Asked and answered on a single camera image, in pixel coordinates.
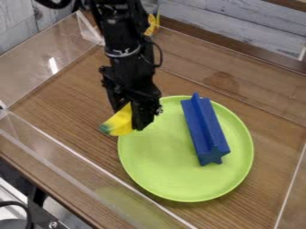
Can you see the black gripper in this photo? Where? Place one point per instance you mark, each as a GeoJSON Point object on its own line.
{"type": "Point", "coordinates": [128, 81]}

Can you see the yellow toy banana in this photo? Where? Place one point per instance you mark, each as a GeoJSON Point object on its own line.
{"type": "Point", "coordinates": [117, 124]}

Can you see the green round plate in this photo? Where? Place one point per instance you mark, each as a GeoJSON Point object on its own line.
{"type": "Point", "coordinates": [159, 158]}

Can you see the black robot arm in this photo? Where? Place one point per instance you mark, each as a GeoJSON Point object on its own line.
{"type": "Point", "coordinates": [121, 21]}

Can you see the yellow labelled tin can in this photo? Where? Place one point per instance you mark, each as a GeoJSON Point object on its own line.
{"type": "Point", "coordinates": [151, 7]}

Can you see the clear acrylic corner bracket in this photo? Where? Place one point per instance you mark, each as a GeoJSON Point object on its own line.
{"type": "Point", "coordinates": [87, 30]}

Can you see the clear acrylic front wall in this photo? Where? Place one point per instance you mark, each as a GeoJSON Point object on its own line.
{"type": "Point", "coordinates": [92, 192]}

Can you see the black metal table bracket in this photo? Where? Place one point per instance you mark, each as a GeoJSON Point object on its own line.
{"type": "Point", "coordinates": [43, 220]}

